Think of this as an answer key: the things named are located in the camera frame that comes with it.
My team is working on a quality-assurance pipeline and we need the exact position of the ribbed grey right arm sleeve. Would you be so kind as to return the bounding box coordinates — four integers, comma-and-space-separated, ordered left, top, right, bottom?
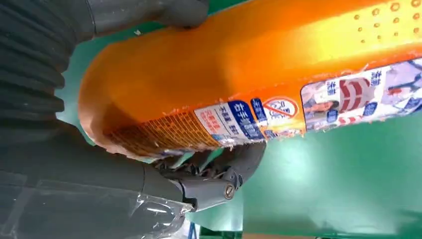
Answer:
0, 0, 96, 126

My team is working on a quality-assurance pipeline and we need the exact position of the clear plastic film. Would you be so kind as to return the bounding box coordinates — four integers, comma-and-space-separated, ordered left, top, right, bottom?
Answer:
0, 171, 194, 239

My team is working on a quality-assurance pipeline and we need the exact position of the green table mat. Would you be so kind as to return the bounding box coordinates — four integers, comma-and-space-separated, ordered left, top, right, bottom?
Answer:
54, 0, 422, 239

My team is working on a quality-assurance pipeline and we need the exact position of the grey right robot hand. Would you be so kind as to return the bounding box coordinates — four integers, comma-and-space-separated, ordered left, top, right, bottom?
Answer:
0, 0, 266, 239

